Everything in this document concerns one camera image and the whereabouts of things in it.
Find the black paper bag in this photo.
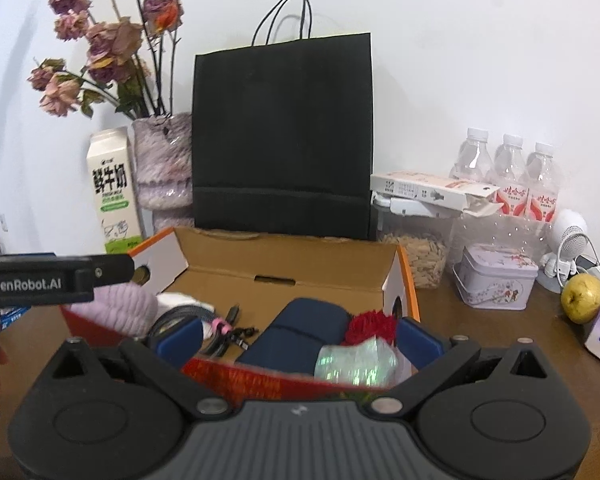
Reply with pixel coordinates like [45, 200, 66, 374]
[190, 0, 374, 241]

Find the lilac fuzzy sock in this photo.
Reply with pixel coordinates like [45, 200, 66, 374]
[72, 282, 160, 337]

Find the braided black cable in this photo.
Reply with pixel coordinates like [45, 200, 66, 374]
[147, 304, 259, 359]

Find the dried rose bouquet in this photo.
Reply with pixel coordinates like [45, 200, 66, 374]
[27, 0, 185, 120]

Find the white cloth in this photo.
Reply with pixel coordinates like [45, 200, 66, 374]
[154, 292, 216, 317]

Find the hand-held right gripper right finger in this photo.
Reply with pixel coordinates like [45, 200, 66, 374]
[366, 317, 556, 416]

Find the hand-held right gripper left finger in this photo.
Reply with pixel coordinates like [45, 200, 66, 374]
[44, 317, 233, 417]

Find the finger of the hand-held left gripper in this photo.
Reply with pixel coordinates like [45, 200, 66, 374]
[91, 253, 153, 287]

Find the floral tin box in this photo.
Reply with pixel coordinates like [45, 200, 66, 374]
[452, 242, 540, 311]

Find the yellow green pear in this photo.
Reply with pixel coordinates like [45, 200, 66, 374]
[560, 273, 600, 325]

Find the red fabric rose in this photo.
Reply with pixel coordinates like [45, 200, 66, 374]
[342, 309, 399, 349]

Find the clear jar of seeds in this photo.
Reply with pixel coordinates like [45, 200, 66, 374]
[374, 197, 462, 290]

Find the flat white carton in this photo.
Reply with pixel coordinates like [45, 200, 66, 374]
[369, 170, 501, 219]

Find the white green milk carton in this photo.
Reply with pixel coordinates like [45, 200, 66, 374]
[85, 127, 145, 256]

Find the iridescent plastic bag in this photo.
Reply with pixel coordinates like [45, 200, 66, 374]
[313, 337, 414, 389]

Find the red cardboard box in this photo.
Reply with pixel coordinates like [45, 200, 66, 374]
[59, 225, 422, 404]

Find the navy zip pouch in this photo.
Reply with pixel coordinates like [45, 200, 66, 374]
[239, 297, 354, 377]

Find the small white fan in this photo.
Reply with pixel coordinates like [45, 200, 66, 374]
[539, 208, 591, 292]

